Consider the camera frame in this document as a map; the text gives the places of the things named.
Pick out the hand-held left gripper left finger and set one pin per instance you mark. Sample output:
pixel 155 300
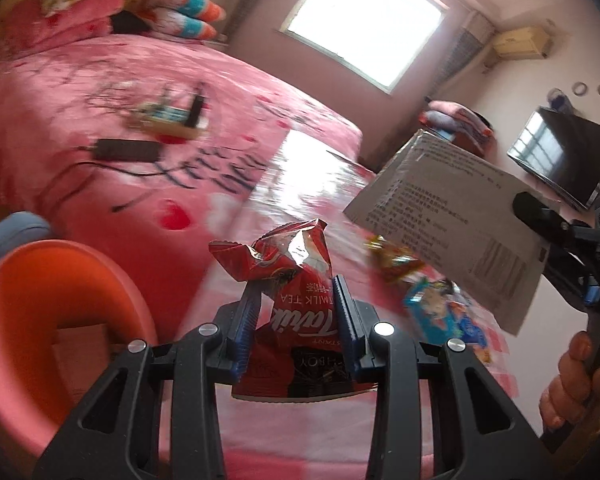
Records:
pixel 245 325

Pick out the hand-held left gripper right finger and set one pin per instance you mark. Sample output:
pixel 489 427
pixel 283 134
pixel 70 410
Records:
pixel 347 320

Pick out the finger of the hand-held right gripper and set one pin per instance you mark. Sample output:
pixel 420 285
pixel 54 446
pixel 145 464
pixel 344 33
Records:
pixel 535 210

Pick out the red milk tea packet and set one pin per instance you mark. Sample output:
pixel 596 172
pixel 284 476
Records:
pixel 295 270

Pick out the grey paper packet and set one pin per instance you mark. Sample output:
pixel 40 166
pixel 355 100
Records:
pixel 440 210

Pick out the orange plastic bin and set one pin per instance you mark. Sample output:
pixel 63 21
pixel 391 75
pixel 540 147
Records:
pixel 80 270

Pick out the person's right hand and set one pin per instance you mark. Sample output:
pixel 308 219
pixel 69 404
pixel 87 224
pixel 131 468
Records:
pixel 565 390

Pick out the black television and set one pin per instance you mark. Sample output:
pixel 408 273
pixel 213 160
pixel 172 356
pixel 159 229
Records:
pixel 565 160

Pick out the yellow snack wrapper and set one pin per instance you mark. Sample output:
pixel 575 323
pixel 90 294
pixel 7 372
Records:
pixel 395 260

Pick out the blue cartoon snack packet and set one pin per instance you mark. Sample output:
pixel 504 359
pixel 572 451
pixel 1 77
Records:
pixel 440 310

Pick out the folded blankets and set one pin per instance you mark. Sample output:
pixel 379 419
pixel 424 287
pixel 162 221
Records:
pixel 455 117

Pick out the yellowed air conditioner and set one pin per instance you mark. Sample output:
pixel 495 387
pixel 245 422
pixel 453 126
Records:
pixel 522 42

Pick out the grey patterned curtain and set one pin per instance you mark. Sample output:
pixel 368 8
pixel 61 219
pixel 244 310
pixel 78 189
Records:
pixel 257 5
pixel 465 50

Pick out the beige power strip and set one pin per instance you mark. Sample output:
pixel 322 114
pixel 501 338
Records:
pixel 165 117

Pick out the black charger plug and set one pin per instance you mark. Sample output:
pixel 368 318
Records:
pixel 197 105

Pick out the person's knee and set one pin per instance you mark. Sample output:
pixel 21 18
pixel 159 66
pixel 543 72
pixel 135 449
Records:
pixel 10 235

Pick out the window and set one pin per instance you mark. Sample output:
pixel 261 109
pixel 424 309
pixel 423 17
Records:
pixel 360 20

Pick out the pink bed blanket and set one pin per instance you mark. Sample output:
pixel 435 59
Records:
pixel 80 85

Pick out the dark cloth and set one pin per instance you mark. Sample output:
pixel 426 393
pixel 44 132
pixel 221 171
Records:
pixel 130 22

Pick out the pink quilt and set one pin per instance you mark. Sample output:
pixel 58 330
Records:
pixel 65 20

